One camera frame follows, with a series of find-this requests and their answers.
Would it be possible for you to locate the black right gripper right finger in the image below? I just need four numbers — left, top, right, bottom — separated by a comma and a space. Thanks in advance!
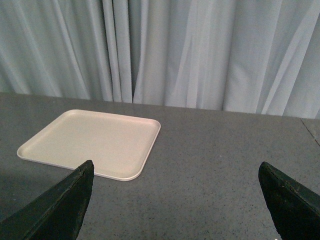
258, 161, 320, 240

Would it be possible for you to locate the grey curtain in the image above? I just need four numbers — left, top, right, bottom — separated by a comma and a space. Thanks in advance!
0, 0, 320, 119

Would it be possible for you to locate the beige rectangular tray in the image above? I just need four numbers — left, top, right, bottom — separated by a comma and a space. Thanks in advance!
16, 109, 161, 181

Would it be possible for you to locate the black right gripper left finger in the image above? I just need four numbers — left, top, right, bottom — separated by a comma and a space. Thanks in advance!
0, 160, 94, 240

